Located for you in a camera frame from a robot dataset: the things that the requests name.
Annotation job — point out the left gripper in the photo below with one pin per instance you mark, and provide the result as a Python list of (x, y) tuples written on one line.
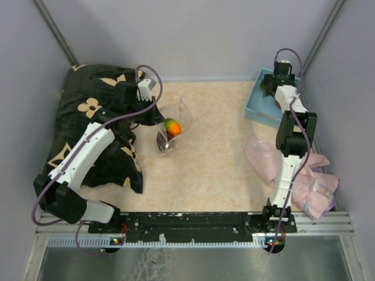
[(154, 117)]

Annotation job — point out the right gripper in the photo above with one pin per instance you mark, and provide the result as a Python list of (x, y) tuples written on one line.
[(268, 78)]

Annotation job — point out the green orange toy mango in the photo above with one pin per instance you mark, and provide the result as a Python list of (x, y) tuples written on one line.
[(172, 126)]

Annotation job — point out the dark brown toy fruit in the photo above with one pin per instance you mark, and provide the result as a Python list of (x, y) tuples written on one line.
[(164, 145)]

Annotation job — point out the clear dotted zip bag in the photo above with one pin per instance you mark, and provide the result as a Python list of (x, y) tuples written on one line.
[(177, 121)]

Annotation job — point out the red toy apple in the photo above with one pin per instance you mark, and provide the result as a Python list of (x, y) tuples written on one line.
[(170, 136)]

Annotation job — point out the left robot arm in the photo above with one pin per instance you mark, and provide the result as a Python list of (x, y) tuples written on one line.
[(57, 191)]

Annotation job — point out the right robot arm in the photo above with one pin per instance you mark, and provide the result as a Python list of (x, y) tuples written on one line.
[(294, 137)]

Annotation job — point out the blue plastic basket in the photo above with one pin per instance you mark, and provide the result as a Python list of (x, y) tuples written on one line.
[(263, 109)]

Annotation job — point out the pink cloth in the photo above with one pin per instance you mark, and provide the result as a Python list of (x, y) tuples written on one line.
[(313, 190)]

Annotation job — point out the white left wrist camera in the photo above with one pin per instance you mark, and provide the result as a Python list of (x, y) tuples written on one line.
[(145, 87)]

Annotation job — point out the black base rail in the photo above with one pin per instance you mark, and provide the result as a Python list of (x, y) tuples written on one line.
[(197, 227)]

